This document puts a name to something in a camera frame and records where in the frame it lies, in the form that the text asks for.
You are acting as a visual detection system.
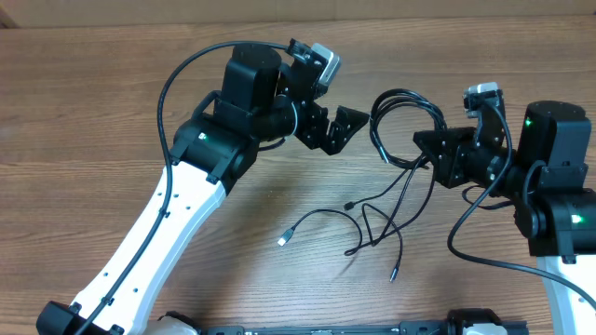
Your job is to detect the black USB cable bundle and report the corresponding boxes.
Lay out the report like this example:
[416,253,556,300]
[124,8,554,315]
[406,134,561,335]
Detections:
[277,87,449,284]

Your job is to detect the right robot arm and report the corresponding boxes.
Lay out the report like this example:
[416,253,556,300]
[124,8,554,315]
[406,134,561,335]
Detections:
[413,83,595,334]

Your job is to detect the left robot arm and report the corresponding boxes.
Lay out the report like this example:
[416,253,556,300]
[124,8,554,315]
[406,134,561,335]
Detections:
[36,41,368,335]

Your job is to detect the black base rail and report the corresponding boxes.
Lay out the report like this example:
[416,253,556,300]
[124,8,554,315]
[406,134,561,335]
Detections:
[157,306,530,335]

